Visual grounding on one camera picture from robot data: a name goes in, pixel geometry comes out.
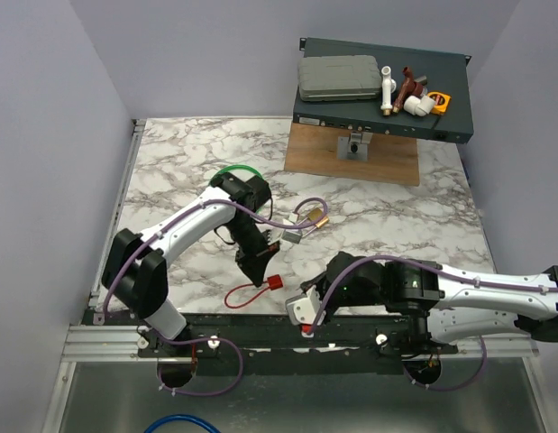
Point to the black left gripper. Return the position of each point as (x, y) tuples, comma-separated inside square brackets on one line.
[(254, 263)]

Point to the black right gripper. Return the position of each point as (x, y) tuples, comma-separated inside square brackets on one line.
[(318, 281)]

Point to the red plastic seal tag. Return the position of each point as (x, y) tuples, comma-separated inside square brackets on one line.
[(244, 295)]

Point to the brass padlock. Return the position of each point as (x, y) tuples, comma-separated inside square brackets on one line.
[(317, 218)]

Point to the green cable lock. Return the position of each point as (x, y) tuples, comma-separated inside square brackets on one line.
[(235, 169)]

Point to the white elbow pipe fitting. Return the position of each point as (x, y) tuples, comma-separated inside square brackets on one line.
[(419, 106)]

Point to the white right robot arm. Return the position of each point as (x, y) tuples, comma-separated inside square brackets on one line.
[(440, 303)]

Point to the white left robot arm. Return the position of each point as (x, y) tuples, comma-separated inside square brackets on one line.
[(136, 269)]

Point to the wooden board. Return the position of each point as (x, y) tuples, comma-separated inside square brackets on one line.
[(391, 159)]

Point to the yellow tape measure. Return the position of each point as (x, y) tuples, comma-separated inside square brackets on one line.
[(442, 102)]

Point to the white pipe fitting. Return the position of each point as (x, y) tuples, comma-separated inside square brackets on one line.
[(388, 87)]

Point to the brown pipe fitting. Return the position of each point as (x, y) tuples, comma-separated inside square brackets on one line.
[(408, 86)]

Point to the grey plastic case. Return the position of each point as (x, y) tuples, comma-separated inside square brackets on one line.
[(331, 78)]

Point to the dark grey pipe fitting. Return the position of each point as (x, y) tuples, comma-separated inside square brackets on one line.
[(421, 86)]

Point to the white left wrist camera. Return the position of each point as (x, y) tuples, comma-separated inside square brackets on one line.
[(289, 234)]

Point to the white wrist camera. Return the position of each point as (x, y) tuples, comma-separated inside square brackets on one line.
[(302, 310), (289, 234)]

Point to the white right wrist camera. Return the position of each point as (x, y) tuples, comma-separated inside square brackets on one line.
[(302, 310)]

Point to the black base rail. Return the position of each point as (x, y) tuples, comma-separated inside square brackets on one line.
[(226, 344)]

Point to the grey metal bracket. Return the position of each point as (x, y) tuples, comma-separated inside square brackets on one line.
[(354, 146)]

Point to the aluminium side rail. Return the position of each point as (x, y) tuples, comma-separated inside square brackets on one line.
[(138, 130)]

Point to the dark teal network switch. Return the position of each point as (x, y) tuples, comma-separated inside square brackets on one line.
[(446, 72)]

